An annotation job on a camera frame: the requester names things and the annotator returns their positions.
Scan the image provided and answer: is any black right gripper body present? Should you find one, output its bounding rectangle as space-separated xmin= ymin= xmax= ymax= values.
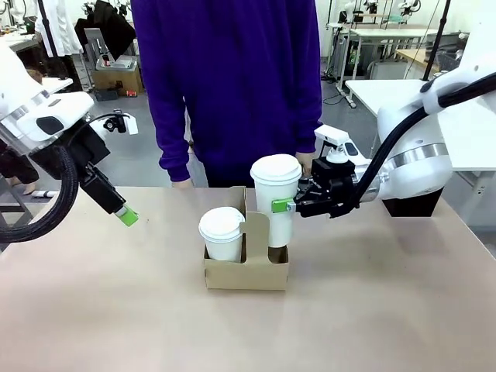
xmin=293 ymin=157 xmax=356 ymax=219

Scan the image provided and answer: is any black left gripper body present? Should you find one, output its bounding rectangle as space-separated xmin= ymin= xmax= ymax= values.
xmin=77 ymin=160 xmax=127 ymax=216

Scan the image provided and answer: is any tall white paper cup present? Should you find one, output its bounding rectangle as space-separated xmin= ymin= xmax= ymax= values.
xmin=253 ymin=177 xmax=301 ymax=248

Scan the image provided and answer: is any person right forearm purple sleeve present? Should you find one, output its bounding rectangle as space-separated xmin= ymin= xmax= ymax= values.
xmin=157 ymin=96 xmax=195 ymax=184

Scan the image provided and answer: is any person left forearm purple sleeve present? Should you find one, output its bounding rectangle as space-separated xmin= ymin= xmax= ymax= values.
xmin=292 ymin=77 xmax=325 ymax=156

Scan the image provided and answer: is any white tall cup lid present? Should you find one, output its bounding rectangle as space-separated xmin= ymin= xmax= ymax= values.
xmin=250 ymin=153 xmax=303 ymax=183

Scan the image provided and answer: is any white short cup lid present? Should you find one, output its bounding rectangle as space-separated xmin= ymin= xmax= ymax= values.
xmin=198 ymin=207 xmax=246 ymax=242

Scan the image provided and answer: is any short white paper cup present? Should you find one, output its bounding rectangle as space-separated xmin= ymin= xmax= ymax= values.
xmin=201 ymin=231 xmax=245 ymax=263

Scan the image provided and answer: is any brown cardboard cup carrier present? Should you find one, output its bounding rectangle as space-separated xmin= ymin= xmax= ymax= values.
xmin=203 ymin=185 xmax=290 ymax=291

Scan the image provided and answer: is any person left hand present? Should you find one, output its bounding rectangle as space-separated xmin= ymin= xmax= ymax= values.
xmin=297 ymin=152 xmax=315 ymax=178

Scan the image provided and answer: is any large white table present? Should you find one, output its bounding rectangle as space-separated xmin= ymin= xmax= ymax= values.
xmin=344 ymin=79 xmax=496 ymax=174

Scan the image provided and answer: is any brown cardboard box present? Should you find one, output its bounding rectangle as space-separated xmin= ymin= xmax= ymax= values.
xmin=92 ymin=68 xmax=146 ymax=98

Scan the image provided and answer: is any grey device box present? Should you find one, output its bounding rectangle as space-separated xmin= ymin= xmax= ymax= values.
xmin=95 ymin=53 xmax=136 ymax=71

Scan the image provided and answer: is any person torso purple jacket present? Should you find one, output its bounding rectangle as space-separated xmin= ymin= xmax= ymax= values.
xmin=129 ymin=0 xmax=325 ymax=189

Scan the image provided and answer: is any light wooden table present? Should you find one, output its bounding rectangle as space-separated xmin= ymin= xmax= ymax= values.
xmin=394 ymin=48 xmax=443 ymax=74

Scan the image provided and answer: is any black hanging cloth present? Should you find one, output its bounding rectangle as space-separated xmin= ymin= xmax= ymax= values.
xmin=74 ymin=0 xmax=137 ymax=63

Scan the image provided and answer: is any white hanging coat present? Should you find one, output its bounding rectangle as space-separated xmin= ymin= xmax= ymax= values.
xmin=36 ymin=0 xmax=83 ymax=59

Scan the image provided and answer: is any black tripod pole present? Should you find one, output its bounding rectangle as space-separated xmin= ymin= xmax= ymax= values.
xmin=424 ymin=0 xmax=453 ymax=82

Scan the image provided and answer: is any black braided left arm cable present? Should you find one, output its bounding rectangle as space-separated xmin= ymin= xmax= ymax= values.
xmin=0 ymin=145 xmax=83 ymax=244

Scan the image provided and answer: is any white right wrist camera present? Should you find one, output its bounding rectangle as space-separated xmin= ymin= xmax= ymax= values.
xmin=314 ymin=125 xmax=366 ymax=164

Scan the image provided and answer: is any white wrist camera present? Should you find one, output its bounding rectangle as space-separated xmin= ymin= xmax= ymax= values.
xmin=102 ymin=109 xmax=140 ymax=136
xmin=314 ymin=125 xmax=366 ymax=164

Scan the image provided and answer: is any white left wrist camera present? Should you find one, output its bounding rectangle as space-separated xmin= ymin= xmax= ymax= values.
xmin=102 ymin=109 xmax=140 ymax=136

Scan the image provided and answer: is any white metal frame desk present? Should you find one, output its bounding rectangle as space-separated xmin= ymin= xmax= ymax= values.
xmin=327 ymin=22 xmax=470 ymax=109

